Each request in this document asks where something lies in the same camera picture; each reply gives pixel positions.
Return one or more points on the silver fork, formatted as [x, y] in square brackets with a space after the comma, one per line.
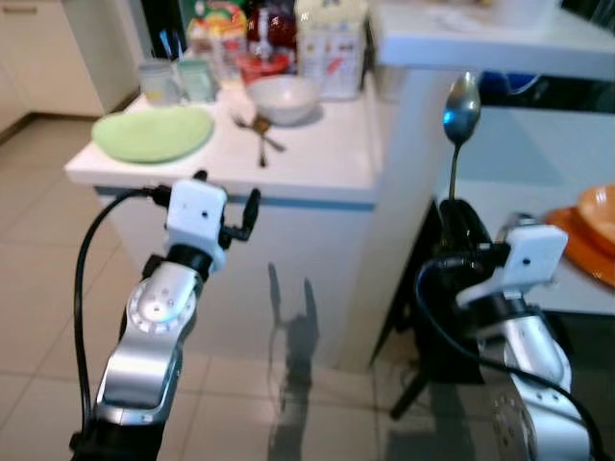
[240, 122]

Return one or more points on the orange bowl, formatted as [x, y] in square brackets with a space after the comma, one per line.
[601, 211]

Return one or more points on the grey mug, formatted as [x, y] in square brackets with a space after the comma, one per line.
[159, 84]

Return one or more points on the green yellow snack bag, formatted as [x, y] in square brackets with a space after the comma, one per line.
[216, 17]

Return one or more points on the grey bowl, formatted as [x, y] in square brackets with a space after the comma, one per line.
[283, 99]

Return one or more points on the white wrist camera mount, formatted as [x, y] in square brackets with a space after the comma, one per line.
[195, 216]
[533, 254]

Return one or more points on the white raised bar counter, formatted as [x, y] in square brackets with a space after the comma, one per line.
[480, 38]

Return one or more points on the orange plate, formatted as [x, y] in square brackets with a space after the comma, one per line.
[577, 254]

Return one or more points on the dark framed glass door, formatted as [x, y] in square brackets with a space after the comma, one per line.
[159, 24]

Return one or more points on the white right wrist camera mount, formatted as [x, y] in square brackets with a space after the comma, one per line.
[533, 254]

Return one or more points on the black stand legs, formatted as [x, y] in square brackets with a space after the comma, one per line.
[408, 396]

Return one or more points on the white printed noodle pack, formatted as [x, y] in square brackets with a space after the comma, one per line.
[216, 56]

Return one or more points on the cream kitchen cabinet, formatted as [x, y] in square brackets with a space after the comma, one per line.
[58, 48]

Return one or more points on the shiny silver spoon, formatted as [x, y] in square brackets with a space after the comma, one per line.
[462, 110]

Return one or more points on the light green plate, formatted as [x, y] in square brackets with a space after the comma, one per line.
[154, 134]

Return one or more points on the dark red packet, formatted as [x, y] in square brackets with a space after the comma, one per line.
[274, 29]

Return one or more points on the pale green mug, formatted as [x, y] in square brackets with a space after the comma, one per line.
[197, 82]

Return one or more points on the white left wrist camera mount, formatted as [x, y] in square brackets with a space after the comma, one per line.
[195, 216]

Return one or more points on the white kitchen island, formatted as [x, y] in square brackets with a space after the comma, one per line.
[317, 269]

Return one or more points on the large printed paper sack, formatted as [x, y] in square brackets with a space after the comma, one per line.
[332, 48]

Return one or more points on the red lidded bowl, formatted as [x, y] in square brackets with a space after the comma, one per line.
[264, 65]

